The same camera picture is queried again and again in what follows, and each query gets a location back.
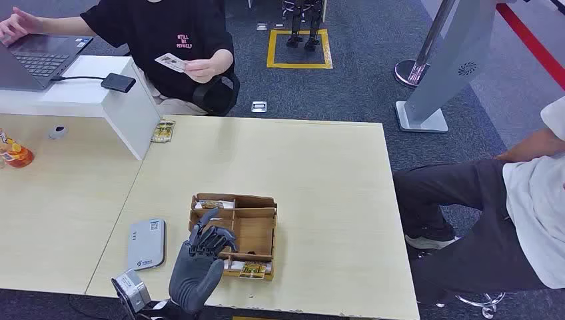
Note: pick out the person's left hand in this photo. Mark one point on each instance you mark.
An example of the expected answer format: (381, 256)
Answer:
(201, 70)

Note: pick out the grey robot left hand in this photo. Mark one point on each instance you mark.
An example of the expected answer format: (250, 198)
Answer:
(194, 274)

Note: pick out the person's right hand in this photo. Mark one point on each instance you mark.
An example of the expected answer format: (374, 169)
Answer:
(13, 26)

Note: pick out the white ID card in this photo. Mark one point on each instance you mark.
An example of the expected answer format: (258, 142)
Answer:
(170, 62)

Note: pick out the wooden compartment box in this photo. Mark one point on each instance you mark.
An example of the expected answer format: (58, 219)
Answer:
(254, 234)

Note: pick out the person's left forearm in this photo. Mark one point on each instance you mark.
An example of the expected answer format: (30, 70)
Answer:
(223, 59)

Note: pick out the person's right forearm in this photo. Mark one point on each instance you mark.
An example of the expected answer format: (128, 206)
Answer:
(534, 146)
(62, 26)

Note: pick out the white paper card sleeve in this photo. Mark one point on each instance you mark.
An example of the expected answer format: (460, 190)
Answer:
(228, 204)
(234, 265)

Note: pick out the person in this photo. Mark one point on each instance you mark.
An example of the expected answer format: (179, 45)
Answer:
(167, 26)
(485, 221)

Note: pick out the grey card reader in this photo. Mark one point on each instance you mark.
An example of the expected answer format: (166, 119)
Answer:
(145, 245)

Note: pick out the yellow patterned key card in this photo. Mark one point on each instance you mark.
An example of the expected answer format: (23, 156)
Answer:
(253, 270)
(212, 204)

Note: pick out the stack of yellow key cards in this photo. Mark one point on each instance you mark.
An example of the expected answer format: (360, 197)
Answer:
(163, 131)

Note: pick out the black office chair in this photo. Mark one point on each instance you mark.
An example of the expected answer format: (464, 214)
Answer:
(216, 99)

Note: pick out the grey laptop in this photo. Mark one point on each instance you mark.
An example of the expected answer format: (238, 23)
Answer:
(39, 62)

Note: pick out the yellow floor tape square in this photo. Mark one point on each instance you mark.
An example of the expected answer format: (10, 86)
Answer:
(271, 48)

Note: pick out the black adapter box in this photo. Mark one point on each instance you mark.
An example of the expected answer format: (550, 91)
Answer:
(118, 82)

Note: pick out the white desk riser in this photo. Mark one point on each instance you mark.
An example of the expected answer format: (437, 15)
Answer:
(119, 110)

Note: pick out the grey round desk grommet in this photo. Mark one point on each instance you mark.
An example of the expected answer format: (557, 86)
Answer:
(58, 132)

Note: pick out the black humanoid robot legs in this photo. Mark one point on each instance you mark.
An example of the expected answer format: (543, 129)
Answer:
(314, 22)

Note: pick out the orange drink bottle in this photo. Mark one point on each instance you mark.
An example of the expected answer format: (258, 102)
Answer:
(17, 156)

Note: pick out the white shoe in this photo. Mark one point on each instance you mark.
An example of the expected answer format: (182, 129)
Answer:
(428, 242)

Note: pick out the grey kiosk stand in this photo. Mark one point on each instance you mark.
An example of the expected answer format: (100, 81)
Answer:
(454, 57)

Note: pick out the chrome chair base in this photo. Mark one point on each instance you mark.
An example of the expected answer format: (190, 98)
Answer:
(485, 302)

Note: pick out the chrome stanchion post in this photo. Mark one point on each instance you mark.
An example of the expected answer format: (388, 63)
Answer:
(430, 35)

